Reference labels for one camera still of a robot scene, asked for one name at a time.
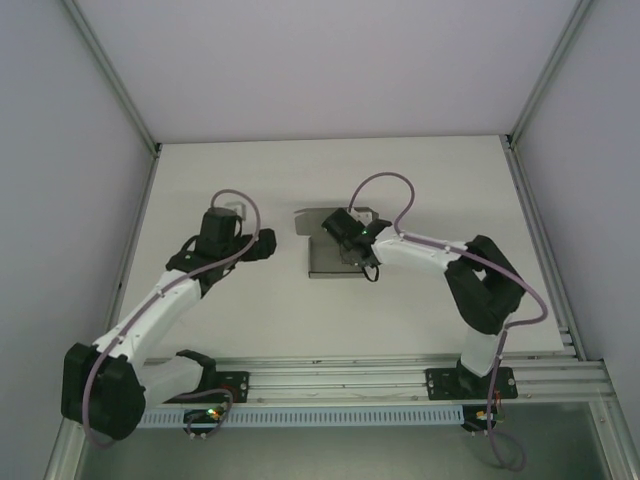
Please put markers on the grey paper box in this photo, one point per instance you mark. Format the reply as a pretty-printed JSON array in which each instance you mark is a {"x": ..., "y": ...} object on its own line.
[{"x": 325, "y": 260}]

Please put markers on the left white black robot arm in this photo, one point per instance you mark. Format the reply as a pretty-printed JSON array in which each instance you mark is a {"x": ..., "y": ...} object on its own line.
[{"x": 150, "y": 315}]

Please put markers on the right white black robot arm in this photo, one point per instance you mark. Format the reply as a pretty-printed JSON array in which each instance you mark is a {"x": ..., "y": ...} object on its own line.
[{"x": 425, "y": 252}]

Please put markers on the small electronics board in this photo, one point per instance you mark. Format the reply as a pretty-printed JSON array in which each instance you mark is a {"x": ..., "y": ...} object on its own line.
[
  {"x": 210, "y": 414},
  {"x": 482, "y": 415}
]

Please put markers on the grey metal panel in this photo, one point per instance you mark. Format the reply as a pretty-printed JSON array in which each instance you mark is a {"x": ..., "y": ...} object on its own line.
[{"x": 325, "y": 455}]

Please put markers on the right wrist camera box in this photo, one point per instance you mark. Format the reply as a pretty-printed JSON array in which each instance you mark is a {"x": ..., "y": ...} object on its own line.
[{"x": 364, "y": 217}]

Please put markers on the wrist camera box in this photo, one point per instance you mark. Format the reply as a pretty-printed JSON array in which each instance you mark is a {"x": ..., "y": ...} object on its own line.
[
  {"x": 364, "y": 217},
  {"x": 235, "y": 206}
]

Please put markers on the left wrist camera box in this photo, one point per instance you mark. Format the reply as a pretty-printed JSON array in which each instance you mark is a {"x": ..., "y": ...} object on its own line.
[{"x": 235, "y": 206}]

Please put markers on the aluminium side rail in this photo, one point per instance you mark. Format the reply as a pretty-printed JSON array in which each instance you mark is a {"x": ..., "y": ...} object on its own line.
[
  {"x": 131, "y": 252},
  {"x": 530, "y": 215}
]

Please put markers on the long aluminium mounting rail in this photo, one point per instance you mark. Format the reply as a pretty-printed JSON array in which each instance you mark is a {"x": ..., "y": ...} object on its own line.
[{"x": 340, "y": 380}]

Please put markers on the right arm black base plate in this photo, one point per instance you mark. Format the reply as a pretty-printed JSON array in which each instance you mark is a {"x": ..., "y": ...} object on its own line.
[{"x": 437, "y": 382}]

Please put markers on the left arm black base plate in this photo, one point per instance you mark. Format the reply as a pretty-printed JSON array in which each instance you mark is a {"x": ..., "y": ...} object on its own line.
[{"x": 240, "y": 385}]

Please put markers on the aluminium frame post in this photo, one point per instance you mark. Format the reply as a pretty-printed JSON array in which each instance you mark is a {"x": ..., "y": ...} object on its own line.
[
  {"x": 548, "y": 70},
  {"x": 114, "y": 75}
]

